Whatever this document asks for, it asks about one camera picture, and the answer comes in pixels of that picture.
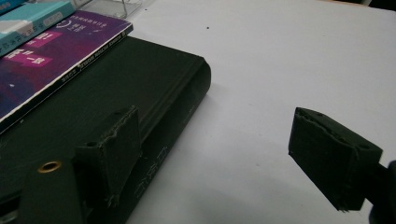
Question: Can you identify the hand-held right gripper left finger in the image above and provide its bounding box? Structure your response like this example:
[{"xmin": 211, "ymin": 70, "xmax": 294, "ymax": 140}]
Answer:
[{"xmin": 73, "ymin": 105, "xmax": 143, "ymax": 208}]

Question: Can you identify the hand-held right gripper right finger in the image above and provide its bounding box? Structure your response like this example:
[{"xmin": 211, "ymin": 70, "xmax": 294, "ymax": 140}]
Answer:
[{"xmin": 288, "ymin": 106, "xmax": 384, "ymax": 213}]

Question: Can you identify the black hardcover book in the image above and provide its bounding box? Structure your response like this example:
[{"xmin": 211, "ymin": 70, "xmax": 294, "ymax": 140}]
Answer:
[{"xmin": 0, "ymin": 35, "xmax": 213, "ymax": 224}]

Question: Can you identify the purple paperback book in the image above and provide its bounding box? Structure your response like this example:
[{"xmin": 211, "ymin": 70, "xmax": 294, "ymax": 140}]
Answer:
[{"xmin": 0, "ymin": 9, "xmax": 134, "ymax": 134}]

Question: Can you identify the clear acrylic book rack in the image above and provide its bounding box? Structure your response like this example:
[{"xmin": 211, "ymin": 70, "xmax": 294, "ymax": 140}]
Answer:
[{"xmin": 73, "ymin": 0, "xmax": 148, "ymax": 21}]

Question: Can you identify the sky blue green picture book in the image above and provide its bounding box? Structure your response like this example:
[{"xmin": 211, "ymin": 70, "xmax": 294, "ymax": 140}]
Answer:
[{"xmin": 0, "ymin": 0, "xmax": 78, "ymax": 59}]

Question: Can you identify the dark blue picture book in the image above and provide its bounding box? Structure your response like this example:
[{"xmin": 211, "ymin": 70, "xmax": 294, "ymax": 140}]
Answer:
[{"xmin": 0, "ymin": 0, "xmax": 27, "ymax": 16}]

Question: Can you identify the white table sheet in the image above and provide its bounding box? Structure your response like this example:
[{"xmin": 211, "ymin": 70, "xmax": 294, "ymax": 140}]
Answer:
[{"xmin": 124, "ymin": 0, "xmax": 396, "ymax": 224}]

